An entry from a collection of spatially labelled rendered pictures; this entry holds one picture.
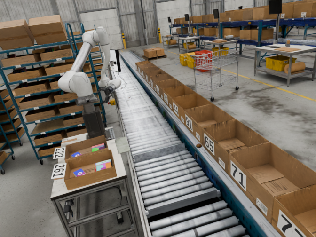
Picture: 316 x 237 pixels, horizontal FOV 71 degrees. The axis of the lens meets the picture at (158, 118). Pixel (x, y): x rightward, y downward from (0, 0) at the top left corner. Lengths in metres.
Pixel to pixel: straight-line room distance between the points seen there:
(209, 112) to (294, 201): 1.18
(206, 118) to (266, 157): 0.78
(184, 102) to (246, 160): 1.17
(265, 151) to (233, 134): 0.40
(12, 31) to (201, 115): 2.60
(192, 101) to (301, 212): 1.56
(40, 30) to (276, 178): 3.12
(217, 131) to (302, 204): 0.78
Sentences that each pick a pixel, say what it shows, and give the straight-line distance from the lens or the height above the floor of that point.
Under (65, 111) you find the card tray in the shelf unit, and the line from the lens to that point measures 3.57.
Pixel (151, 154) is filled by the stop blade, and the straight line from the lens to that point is 1.96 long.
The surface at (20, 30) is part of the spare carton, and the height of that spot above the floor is 1.94.
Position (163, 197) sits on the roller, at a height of 0.75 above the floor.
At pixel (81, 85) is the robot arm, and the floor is 1.37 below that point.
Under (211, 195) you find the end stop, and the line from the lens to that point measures 1.59.
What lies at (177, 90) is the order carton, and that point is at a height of 0.99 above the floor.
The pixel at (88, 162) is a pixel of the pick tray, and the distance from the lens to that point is 2.08.
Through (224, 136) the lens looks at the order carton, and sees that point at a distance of 1.85.
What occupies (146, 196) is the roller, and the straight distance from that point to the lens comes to 1.62.
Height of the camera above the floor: 1.84
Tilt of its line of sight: 24 degrees down
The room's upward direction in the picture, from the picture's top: 8 degrees counter-clockwise
